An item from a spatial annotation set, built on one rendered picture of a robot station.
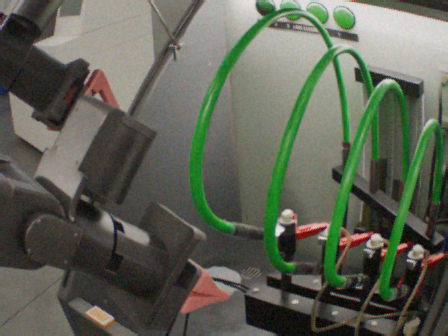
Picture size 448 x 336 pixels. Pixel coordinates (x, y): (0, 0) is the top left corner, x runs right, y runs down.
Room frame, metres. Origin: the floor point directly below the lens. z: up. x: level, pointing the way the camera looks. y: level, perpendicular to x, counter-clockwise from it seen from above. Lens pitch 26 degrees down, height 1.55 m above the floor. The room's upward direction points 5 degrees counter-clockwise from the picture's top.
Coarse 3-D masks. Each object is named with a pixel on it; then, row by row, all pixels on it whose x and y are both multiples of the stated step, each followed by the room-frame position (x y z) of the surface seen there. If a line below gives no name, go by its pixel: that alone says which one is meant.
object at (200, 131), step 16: (272, 16) 0.69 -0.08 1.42; (288, 16) 0.73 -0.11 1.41; (304, 16) 0.76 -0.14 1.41; (256, 32) 0.66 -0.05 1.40; (320, 32) 0.80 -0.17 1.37; (240, 48) 0.64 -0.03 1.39; (224, 64) 0.62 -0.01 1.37; (336, 64) 0.83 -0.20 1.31; (224, 80) 0.61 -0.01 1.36; (336, 80) 0.85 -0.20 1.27; (208, 96) 0.60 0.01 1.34; (208, 112) 0.59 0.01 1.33; (192, 144) 0.58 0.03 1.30; (192, 160) 0.57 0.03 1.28; (192, 176) 0.57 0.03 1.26; (192, 192) 0.57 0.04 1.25; (208, 208) 0.57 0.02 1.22; (208, 224) 0.58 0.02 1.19; (224, 224) 0.59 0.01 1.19
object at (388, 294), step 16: (432, 128) 0.53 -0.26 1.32; (416, 160) 0.49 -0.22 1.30; (416, 176) 0.48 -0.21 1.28; (400, 208) 0.46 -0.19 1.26; (432, 208) 0.60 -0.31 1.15; (400, 224) 0.45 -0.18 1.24; (432, 224) 0.60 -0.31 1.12; (384, 272) 0.43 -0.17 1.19; (384, 288) 0.43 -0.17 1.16; (400, 288) 0.49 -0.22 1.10
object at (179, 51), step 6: (150, 0) 0.97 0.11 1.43; (150, 6) 0.97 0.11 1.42; (156, 12) 0.97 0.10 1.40; (162, 18) 0.98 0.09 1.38; (162, 24) 0.98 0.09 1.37; (168, 30) 0.99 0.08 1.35; (168, 36) 1.00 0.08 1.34; (174, 42) 1.00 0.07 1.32; (168, 48) 1.01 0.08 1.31; (174, 48) 1.00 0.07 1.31; (180, 48) 1.00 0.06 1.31; (174, 54) 1.00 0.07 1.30; (180, 54) 1.01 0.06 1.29
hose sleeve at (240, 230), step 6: (228, 222) 0.61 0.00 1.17; (234, 228) 0.60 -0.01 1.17; (240, 228) 0.61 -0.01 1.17; (246, 228) 0.62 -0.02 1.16; (252, 228) 0.63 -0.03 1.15; (258, 228) 0.64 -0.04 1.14; (228, 234) 0.60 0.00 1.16; (234, 234) 0.60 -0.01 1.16; (240, 234) 0.61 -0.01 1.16; (246, 234) 0.62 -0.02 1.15; (252, 234) 0.63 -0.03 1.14; (258, 234) 0.64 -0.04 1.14
